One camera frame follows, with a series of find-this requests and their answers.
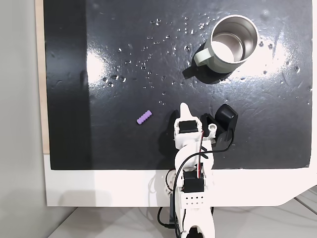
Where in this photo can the purple ribbed pen grip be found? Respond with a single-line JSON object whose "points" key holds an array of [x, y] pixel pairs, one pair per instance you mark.
{"points": [[144, 117]]}

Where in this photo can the black oval camera box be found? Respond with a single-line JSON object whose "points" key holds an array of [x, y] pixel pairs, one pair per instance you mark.
{"points": [[225, 115]]}

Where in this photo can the black glossy mat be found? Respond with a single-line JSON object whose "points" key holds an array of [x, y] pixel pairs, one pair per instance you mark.
{"points": [[123, 62]]}

